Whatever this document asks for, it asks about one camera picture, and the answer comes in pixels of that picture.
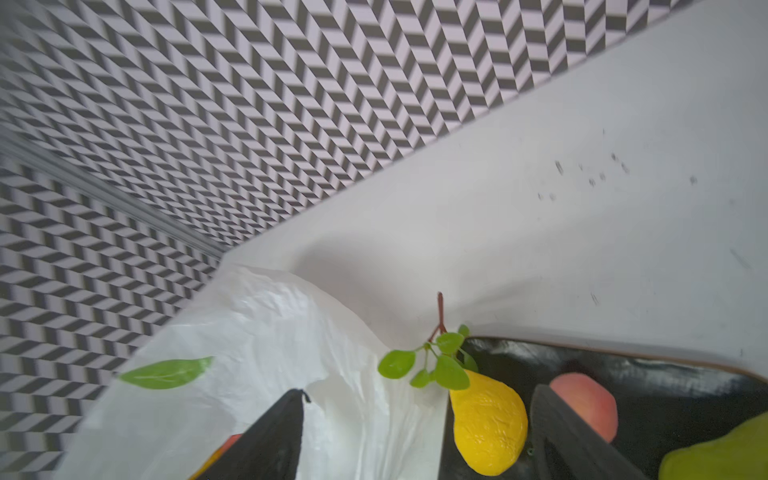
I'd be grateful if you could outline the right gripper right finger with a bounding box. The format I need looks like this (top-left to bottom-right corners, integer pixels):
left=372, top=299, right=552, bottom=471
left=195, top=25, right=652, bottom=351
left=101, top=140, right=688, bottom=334
left=529, top=383, right=649, bottom=479

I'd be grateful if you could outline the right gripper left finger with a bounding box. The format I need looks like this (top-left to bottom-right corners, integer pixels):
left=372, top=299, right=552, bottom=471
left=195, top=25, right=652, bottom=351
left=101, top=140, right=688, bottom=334
left=198, top=389, right=309, bottom=480

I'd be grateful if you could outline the pink fake peach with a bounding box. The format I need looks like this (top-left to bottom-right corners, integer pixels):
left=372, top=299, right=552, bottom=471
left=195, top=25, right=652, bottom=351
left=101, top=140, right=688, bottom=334
left=549, top=373, right=618, bottom=443

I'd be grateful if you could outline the yellow fake pear with leaves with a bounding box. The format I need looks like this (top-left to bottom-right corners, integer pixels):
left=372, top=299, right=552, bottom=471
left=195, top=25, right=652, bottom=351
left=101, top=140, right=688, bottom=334
left=378, top=293, right=528, bottom=477

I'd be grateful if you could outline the white plastic bag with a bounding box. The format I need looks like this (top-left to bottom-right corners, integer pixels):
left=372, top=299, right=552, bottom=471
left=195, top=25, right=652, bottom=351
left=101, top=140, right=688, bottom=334
left=54, top=265, right=447, bottom=479

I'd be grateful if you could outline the red yellow fake mango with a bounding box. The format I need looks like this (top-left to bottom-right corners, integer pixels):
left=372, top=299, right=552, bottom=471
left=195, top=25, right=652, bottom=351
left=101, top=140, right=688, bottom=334
left=189, top=434, right=241, bottom=480

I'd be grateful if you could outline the black square tray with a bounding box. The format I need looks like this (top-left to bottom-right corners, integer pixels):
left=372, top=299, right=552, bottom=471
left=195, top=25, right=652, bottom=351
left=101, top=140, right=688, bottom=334
left=464, top=337, right=767, bottom=479

